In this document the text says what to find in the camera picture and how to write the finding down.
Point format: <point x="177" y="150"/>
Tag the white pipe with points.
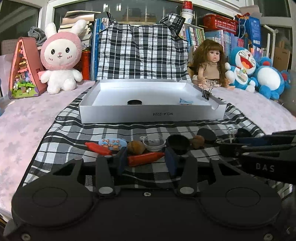
<point x="270" y="44"/>

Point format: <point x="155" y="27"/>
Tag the stack of lying books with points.
<point x="74" y="22"/>

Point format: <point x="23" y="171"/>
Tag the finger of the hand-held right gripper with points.
<point x="266" y="140"/>
<point x="233" y="149"/>

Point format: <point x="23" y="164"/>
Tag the brown cardboard box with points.
<point x="282" y="55"/>

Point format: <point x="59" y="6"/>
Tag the pink white rabbit plush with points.
<point x="61" y="53"/>

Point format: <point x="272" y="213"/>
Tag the black round cap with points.
<point x="134" y="102"/>
<point x="208" y="134"/>

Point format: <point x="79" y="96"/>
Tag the pink fuzzy blanket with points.
<point x="25" y="129"/>

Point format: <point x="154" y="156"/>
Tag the row of colourful books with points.
<point x="196" y="34"/>

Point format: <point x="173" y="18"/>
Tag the black binder clip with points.
<point x="205" y="94"/>

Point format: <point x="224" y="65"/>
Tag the row of blue books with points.
<point x="95" y="46"/>

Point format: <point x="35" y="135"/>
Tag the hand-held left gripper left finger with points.
<point x="122" y="161"/>

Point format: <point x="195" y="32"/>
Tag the blue cat plush with bell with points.
<point x="242" y="64"/>

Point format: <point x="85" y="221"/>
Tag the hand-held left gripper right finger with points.
<point x="171" y="161"/>

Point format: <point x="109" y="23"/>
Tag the pale plastic crate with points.
<point x="9" y="46"/>

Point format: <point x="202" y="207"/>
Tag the blue white patterned clip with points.
<point x="186" y="101"/>

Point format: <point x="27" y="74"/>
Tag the blue gift bag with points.
<point x="251" y="27"/>

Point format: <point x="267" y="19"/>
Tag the long-haired brown doll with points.
<point x="214" y="67"/>

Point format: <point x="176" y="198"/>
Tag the red can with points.
<point x="187" y="5"/>

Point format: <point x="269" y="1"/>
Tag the black toy bowl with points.
<point x="178" y="141"/>

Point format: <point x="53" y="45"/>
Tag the black white checked cloth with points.
<point x="143" y="46"/>

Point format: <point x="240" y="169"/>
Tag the white cardboard box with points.
<point x="148" y="114"/>

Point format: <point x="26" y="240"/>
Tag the pink triangular house model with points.
<point x="34" y="67"/>

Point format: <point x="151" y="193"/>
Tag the red plastic basket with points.
<point x="219" y="23"/>

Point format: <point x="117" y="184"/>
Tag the grey cloth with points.
<point x="38" y="34"/>

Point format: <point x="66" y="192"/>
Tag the white paper cup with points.
<point x="187" y="17"/>

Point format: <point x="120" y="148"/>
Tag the clear plastic cup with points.
<point x="152" y="145"/>

